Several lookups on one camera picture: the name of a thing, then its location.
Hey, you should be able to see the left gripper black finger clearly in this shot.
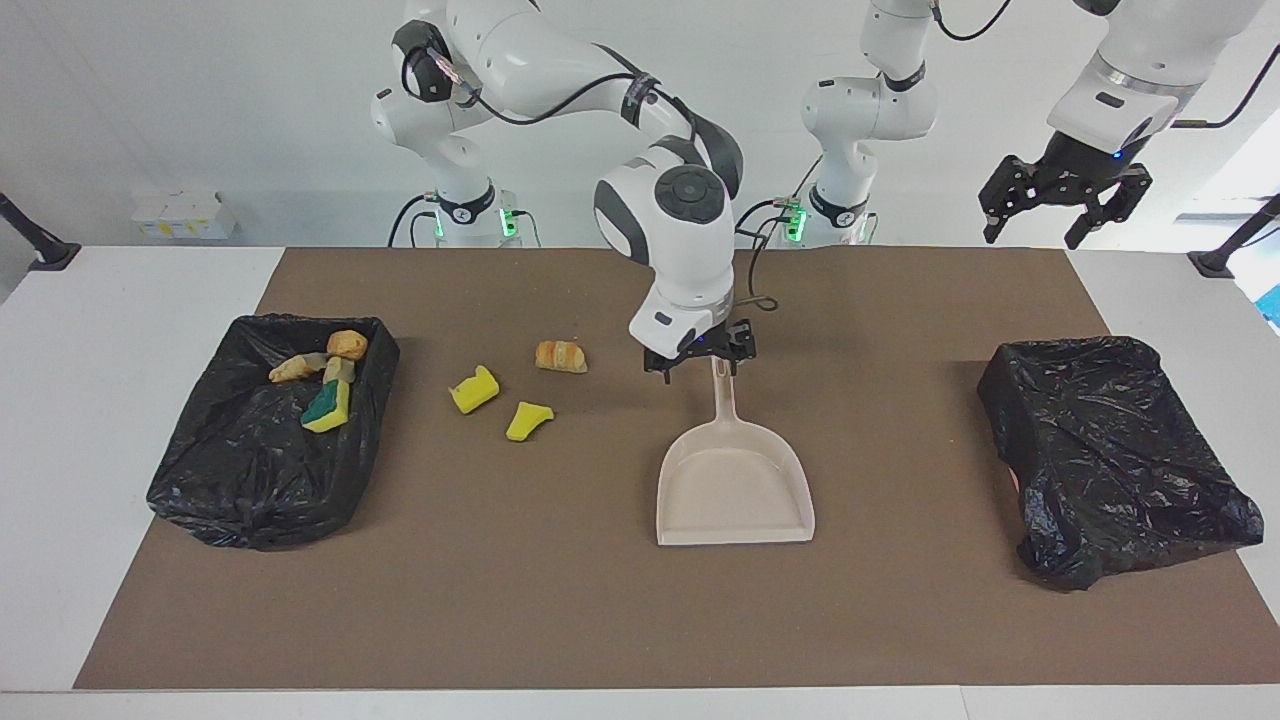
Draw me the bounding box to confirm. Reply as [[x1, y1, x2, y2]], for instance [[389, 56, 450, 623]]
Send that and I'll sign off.
[[978, 155, 1042, 245], [1063, 165, 1154, 251]]

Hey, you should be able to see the beige plastic dustpan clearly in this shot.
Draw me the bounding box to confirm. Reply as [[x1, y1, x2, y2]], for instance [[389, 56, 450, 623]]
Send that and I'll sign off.
[[655, 357, 816, 547]]

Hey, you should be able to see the yellow sponge with green back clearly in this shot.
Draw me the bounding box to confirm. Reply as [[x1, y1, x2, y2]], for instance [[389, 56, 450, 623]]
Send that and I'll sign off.
[[300, 379, 352, 434]]

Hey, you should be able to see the orange striped croissant piece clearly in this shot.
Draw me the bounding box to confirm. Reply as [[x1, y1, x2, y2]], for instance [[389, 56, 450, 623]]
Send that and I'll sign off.
[[534, 340, 589, 375], [268, 352, 329, 384]]

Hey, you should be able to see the black bag lined bin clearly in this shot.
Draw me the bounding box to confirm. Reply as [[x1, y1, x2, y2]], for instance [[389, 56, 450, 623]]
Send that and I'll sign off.
[[977, 335, 1265, 593], [146, 313, 401, 551]]

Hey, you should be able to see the black stand foot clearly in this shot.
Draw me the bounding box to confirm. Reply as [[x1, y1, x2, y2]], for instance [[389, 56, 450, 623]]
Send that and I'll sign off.
[[1188, 195, 1280, 279], [0, 190, 81, 271]]

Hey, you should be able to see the small yellow sponge scrap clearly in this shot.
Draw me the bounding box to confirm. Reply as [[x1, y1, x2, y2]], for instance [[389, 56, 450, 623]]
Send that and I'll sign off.
[[506, 401, 555, 442]]

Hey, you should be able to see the notched yellow sponge scrap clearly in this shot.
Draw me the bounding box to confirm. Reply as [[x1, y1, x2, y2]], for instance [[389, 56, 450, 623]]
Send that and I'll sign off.
[[449, 365, 500, 416]]

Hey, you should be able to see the brown table mat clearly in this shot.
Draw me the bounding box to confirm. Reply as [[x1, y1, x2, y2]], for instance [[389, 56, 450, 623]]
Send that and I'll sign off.
[[73, 247, 1280, 691]]

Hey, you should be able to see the small white box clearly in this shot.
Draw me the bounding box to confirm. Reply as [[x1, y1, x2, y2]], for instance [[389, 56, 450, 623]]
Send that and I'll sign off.
[[132, 190, 239, 241]]

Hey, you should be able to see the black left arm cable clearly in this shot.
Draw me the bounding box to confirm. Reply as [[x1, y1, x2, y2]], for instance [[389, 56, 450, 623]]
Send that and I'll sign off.
[[925, 0, 1280, 131]]

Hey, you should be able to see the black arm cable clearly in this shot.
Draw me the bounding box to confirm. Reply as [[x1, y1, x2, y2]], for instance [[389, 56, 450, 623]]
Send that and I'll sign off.
[[925, 0, 1280, 131], [405, 45, 783, 313]]

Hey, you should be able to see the black left base cable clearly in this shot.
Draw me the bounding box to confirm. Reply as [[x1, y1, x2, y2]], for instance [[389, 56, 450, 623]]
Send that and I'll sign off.
[[735, 198, 803, 247]]

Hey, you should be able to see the black base cable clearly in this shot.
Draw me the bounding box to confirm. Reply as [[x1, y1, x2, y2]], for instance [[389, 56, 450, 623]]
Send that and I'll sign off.
[[388, 193, 441, 248], [735, 198, 803, 247]]

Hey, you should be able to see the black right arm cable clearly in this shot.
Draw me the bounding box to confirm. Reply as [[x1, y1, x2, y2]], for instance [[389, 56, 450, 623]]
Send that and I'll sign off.
[[405, 45, 783, 313]]

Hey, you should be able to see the black right base cable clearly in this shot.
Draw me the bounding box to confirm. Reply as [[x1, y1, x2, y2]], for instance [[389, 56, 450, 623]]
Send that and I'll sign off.
[[388, 193, 441, 248]]

